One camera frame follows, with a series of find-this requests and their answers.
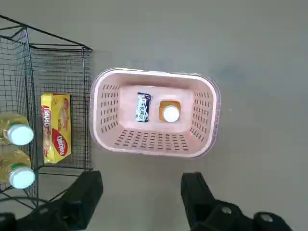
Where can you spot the blue white biscuit packet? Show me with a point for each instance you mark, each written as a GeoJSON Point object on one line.
{"type": "Point", "coordinates": [143, 108]}

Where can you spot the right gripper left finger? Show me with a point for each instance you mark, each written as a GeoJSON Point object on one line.
{"type": "Point", "coordinates": [81, 192]}

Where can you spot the pink plastic basket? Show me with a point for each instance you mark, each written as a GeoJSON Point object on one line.
{"type": "Point", "coordinates": [154, 144]}

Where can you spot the yellow biscuit box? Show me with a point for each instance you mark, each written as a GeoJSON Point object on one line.
{"type": "Point", "coordinates": [57, 125]}

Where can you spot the yellow oil bottle white cap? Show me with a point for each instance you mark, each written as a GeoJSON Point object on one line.
{"type": "Point", "coordinates": [21, 176]}
{"type": "Point", "coordinates": [170, 114]}
{"type": "Point", "coordinates": [20, 134]}

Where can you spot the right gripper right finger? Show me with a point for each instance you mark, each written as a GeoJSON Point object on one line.
{"type": "Point", "coordinates": [197, 197]}

